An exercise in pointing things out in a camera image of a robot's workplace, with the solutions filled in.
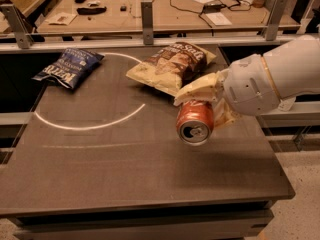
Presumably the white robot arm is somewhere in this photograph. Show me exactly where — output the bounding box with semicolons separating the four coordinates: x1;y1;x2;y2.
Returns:
174;35;320;120

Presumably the black elongated device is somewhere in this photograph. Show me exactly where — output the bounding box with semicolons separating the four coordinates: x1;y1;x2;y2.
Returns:
76;7;107;15

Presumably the right metal bracket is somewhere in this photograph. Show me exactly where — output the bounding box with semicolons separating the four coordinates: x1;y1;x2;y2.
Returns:
262;0;288;41

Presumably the white paper card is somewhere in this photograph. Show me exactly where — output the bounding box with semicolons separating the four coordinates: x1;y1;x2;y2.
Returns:
206;12;232;26

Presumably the red coke can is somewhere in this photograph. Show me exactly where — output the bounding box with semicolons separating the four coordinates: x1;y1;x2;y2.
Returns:
176;100;214;146

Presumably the black power adapter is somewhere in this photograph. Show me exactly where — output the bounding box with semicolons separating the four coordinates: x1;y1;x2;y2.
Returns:
203;2;226;14

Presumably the small black block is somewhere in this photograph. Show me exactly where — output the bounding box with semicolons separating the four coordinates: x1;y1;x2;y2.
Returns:
120;5;127;11

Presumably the metal rail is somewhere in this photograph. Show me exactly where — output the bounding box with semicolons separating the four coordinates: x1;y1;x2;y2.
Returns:
0;34;299;54

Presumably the left metal bracket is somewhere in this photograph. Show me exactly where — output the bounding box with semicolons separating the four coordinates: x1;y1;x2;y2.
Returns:
0;4;33;49

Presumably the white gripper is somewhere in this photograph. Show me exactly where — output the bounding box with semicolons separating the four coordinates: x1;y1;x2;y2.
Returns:
174;54;280;128

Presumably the metal bracket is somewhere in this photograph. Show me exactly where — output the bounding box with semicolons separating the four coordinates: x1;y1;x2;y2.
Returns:
141;1;154;45
262;0;288;41
0;4;33;49

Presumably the middle metal bracket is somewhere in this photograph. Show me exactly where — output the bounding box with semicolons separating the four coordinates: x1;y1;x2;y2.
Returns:
141;1;154;45

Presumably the tan and brown chip bag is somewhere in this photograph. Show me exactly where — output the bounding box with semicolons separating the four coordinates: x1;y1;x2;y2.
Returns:
126;42;216;96

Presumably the blue chip bag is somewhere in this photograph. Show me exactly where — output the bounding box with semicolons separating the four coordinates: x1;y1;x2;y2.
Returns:
33;48;104;90

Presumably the beige paper note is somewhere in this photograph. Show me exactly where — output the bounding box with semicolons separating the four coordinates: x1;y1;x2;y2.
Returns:
46;12;77;26

